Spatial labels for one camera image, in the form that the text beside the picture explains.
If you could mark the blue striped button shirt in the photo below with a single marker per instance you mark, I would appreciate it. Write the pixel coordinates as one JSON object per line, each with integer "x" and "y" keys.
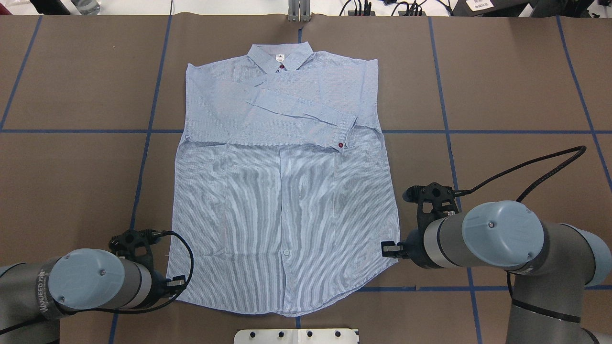
{"x": 283, "y": 187}

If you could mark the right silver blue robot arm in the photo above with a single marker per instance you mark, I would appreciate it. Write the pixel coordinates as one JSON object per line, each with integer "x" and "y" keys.
{"x": 552, "y": 265}

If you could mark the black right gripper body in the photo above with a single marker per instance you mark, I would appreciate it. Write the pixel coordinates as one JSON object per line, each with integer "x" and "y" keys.
{"x": 414, "y": 248}

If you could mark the clear bottle black lid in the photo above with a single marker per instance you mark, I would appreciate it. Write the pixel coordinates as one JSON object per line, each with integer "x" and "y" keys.
{"x": 87, "y": 7}

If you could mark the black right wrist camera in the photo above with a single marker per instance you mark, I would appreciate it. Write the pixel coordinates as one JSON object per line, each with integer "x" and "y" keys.
{"x": 434, "y": 201}

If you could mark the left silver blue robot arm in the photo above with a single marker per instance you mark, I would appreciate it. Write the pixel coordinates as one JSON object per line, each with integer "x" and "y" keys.
{"x": 36, "y": 297}

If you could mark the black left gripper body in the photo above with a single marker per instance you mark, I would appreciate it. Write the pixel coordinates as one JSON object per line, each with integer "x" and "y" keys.
{"x": 159, "y": 287}

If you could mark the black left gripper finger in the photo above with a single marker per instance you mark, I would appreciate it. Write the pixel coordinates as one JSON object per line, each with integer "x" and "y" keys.
{"x": 176, "y": 283}

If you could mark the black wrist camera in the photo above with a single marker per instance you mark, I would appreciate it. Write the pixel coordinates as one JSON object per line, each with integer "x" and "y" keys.
{"x": 135, "y": 246}
{"x": 434, "y": 201}

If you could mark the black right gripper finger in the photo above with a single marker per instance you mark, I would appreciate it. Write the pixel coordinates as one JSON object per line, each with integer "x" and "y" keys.
{"x": 393, "y": 250}

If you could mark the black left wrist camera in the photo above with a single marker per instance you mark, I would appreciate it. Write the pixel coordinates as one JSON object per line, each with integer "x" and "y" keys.
{"x": 135, "y": 246}

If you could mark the aluminium frame post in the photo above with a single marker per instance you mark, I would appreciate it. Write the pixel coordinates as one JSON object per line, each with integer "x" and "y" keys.
{"x": 299, "y": 11}

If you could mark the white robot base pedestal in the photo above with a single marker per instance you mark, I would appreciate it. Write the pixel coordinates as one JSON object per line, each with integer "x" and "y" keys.
{"x": 298, "y": 336}

